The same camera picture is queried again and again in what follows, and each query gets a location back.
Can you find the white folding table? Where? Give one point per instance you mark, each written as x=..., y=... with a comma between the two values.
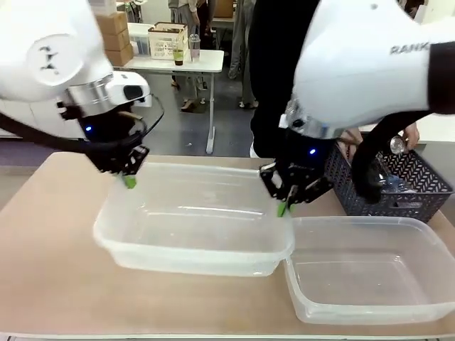
x=206, y=60

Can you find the cardboard box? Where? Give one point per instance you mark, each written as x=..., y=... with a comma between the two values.
x=112, y=23
x=117, y=40
x=121, y=57

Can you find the white side table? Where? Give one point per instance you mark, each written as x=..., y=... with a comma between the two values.
x=437, y=133

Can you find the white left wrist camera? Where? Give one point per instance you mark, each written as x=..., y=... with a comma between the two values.
x=124, y=83

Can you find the clear plastic bottle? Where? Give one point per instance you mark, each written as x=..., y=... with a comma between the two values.
x=394, y=183
x=398, y=145

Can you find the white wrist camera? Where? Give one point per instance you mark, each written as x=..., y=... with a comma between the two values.
x=283, y=120
x=124, y=83

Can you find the person in black clothes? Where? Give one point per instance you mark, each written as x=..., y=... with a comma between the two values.
x=273, y=71

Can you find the bystander in grey trousers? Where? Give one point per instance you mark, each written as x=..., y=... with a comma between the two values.
x=241, y=46
x=185, y=21

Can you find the white wooden crate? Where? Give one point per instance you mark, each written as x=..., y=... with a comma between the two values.
x=163, y=42

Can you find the clear plastic bin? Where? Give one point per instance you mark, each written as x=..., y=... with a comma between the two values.
x=366, y=270
x=192, y=234

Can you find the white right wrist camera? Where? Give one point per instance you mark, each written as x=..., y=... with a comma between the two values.
x=283, y=120

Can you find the cup with green drink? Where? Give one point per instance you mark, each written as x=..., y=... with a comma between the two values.
x=178, y=57

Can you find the blue and clear storage box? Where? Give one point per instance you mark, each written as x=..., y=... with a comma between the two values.
x=140, y=44

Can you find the person's left hand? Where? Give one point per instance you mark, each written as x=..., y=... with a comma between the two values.
x=412, y=136

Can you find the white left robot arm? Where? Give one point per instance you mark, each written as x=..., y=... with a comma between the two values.
x=35, y=35

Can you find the dark woven plastic basket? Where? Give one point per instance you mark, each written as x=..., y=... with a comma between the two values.
x=416, y=199

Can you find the clear cup with pink drink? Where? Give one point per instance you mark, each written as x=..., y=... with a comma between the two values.
x=194, y=49

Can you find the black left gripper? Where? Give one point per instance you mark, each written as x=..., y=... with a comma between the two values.
x=103, y=128

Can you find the white cabinet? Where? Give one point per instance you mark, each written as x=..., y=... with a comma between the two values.
x=35, y=122

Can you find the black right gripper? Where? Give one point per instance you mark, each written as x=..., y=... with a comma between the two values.
x=305, y=152

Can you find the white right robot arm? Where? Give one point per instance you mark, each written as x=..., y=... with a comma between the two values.
x=355, y=53

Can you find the person's right hand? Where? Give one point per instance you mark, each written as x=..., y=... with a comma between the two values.
x=350, y=140

